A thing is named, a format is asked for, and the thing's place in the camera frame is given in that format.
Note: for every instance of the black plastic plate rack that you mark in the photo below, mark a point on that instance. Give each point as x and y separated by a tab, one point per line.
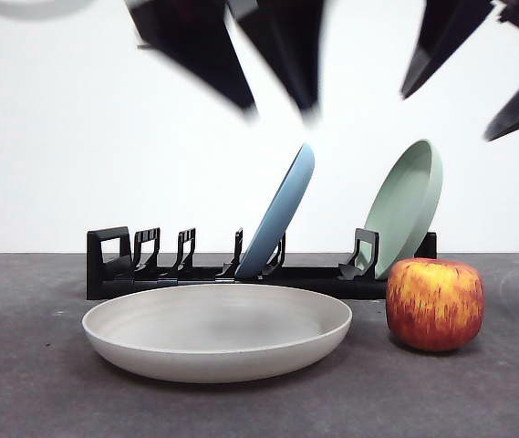
365	287

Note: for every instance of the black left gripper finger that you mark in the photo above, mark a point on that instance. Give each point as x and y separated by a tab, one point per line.
195	41
291	45

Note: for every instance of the red and yellow apple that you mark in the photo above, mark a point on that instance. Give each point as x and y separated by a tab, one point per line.
434	305

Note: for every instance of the blue plate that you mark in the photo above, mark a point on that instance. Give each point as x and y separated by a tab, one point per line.
282	210

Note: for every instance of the green plate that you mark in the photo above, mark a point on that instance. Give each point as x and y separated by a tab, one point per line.
400	205

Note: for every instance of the pale cream yellow plate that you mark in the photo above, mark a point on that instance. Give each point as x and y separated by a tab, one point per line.
213	333

